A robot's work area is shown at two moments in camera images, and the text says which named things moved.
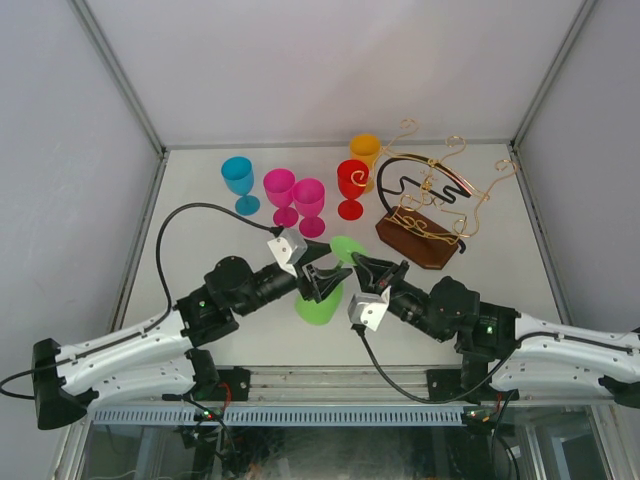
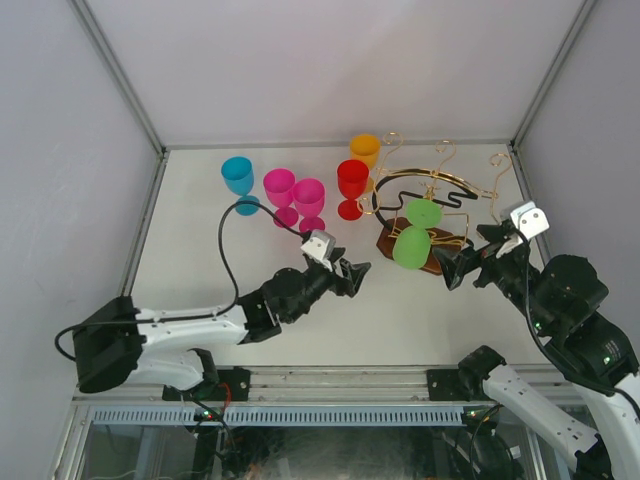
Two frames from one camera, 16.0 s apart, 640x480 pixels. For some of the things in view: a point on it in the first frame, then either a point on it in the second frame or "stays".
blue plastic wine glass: [238, 174] stays
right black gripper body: [411, 304] -> [506, 271]
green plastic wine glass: [325, 311] -> [413, 246]
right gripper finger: [377, 269] -> [498, 232]
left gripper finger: [314, 250] -> [337, 253]
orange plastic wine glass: [366, 147] stays
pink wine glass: [309, 196] stays
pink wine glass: [278, 184] stays
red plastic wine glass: [353, 177] stays
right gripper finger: [365, 280] -> [455, 267]
